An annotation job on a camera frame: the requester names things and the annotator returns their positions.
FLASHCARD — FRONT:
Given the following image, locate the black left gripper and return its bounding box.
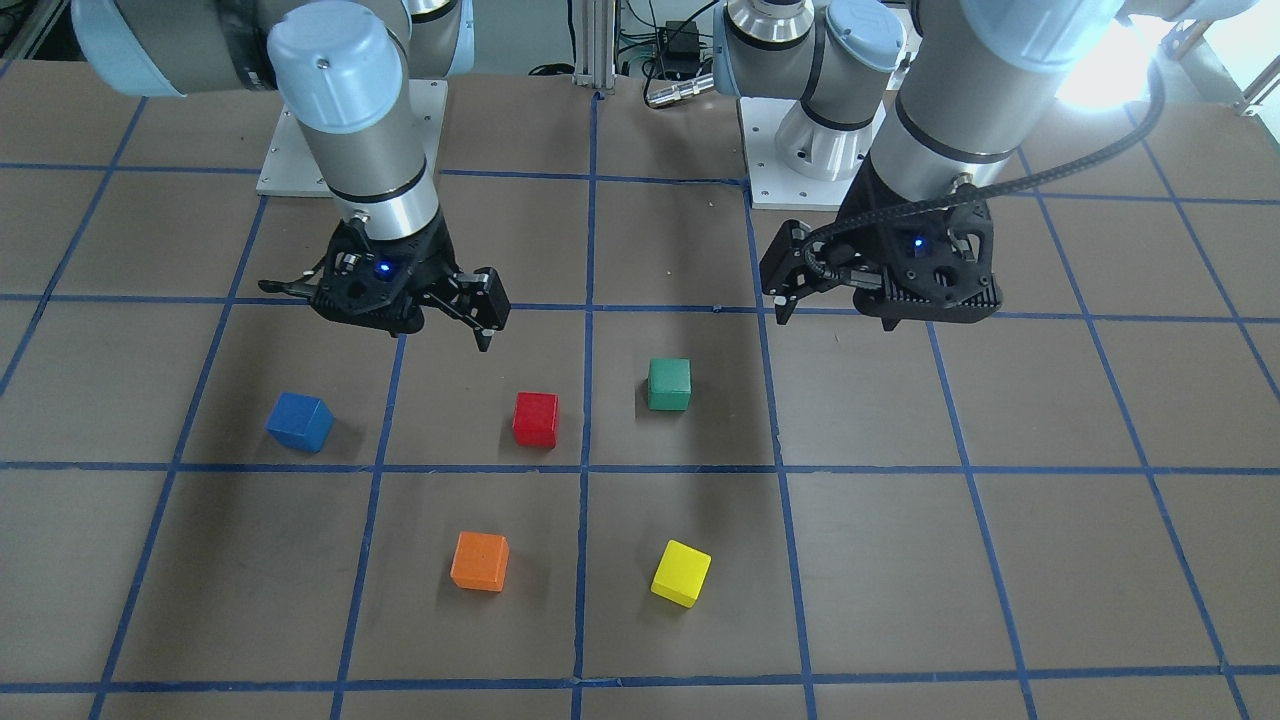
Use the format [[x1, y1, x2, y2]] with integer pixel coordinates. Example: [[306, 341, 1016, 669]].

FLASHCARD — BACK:
[[760, 161, 1004, 331]]

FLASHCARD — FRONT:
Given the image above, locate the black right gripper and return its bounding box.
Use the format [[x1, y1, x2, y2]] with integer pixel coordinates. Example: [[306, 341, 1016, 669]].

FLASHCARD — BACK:
[[305, 215, 511, 354]]

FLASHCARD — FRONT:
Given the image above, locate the blue wooden cube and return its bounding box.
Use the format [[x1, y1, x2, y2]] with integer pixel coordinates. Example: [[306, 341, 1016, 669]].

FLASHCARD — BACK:
[[265, 392, 335, 454]]

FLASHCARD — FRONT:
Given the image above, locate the yellow wooden cube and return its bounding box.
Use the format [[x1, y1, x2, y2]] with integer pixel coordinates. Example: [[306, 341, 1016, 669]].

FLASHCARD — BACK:
[[650, 539, 712, 609]]

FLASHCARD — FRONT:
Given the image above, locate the green wooden cube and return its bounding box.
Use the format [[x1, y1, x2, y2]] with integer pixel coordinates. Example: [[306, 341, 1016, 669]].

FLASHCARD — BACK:
[[646, 357, 692, 413]]

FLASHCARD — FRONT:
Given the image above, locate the aluminium frame post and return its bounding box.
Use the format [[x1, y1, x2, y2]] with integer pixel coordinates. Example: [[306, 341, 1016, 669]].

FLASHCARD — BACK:
[[567, 1, 620, 95]]

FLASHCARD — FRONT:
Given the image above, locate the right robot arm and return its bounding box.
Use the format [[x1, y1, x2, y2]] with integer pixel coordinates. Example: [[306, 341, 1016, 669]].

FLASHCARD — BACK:
[[70, 1, 509, 351]]

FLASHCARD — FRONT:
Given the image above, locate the orange wooden cube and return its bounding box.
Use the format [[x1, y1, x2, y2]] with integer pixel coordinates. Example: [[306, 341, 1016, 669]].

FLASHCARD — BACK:
[[449, 530, 509, 593]]

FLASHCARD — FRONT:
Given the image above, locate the red wooden cube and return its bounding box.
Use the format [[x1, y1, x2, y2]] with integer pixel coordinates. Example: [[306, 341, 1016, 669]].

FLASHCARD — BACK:
[[512, 391, 559, 448]]

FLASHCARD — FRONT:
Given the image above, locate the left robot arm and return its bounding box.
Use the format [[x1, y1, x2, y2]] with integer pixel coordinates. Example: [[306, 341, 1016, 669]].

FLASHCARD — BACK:
[[713, 1, 1251, 331]]

